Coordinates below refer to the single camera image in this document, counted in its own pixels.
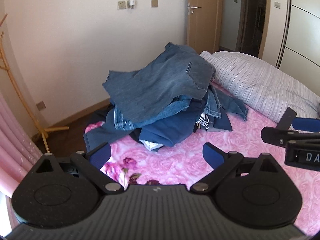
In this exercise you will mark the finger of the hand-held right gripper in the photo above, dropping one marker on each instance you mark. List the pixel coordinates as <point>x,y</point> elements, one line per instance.
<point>306,124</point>
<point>275,135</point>

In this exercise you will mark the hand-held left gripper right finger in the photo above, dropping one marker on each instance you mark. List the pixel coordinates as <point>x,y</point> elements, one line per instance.
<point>212,155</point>

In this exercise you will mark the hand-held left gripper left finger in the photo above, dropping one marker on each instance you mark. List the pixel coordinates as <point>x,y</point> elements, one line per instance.
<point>101,155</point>

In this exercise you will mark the pile of mixed clothes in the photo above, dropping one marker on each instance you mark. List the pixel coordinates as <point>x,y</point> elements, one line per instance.
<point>162,132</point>

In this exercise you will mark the blue denim jeans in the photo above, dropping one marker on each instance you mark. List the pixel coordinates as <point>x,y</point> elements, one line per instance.
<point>160,82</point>

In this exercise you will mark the pink floral blanket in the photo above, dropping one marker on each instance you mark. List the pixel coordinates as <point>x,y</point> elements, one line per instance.
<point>175,160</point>

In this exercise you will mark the lilac striped quilt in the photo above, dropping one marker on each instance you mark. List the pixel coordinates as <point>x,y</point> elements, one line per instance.
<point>260,85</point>

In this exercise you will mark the wooden coat rack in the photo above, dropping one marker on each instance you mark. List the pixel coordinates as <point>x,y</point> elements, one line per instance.
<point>53,129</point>

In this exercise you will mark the pink curtain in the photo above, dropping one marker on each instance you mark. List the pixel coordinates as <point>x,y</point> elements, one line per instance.
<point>12,155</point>

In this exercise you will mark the white wardrobe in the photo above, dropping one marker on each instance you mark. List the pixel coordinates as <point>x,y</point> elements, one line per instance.
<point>302,30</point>

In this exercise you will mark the wooden door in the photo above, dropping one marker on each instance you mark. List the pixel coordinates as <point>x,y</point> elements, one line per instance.
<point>205,30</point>

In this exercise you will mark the white plugged charger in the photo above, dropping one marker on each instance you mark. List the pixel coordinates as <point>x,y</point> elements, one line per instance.
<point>131,3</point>

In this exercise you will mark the low beige wall socket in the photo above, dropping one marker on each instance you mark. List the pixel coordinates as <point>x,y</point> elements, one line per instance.
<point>41,105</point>

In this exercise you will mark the wooden door frame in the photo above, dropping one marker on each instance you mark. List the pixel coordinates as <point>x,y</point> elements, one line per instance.
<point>265,30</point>

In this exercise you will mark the grey wall switch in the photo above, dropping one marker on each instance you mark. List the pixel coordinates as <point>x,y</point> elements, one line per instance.
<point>277,4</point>

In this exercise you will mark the beige wall switch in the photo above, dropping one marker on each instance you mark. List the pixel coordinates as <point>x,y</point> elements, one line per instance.
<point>154,3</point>

